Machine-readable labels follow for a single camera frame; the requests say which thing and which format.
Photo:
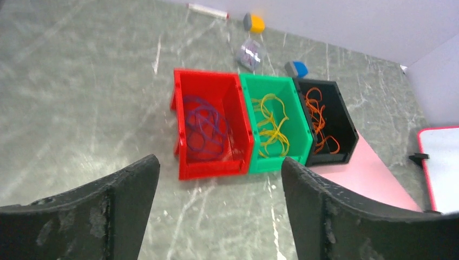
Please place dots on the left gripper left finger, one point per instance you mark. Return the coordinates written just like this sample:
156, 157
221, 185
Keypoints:
103, 219

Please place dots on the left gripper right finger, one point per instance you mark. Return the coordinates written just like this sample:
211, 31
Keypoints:
329, 221

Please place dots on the black plastic bin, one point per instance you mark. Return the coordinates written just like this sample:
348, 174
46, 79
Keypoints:
334, 134

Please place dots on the green plastic bin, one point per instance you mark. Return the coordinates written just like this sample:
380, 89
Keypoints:
278, 122

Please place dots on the red plastic bin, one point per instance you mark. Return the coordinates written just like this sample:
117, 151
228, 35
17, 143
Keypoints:
215, 138

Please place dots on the pink clipboard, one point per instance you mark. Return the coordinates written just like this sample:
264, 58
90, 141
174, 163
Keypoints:
367, 175

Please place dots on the pink-framed whiteboard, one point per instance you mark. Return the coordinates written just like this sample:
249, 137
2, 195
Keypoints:
438, 157

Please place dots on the blue cube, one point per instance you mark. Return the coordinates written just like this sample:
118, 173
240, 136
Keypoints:
296, 69

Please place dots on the yellow cube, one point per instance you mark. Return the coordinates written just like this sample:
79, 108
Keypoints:
253, 23

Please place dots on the white marker pen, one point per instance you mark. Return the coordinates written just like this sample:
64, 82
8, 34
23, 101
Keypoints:
208, 11

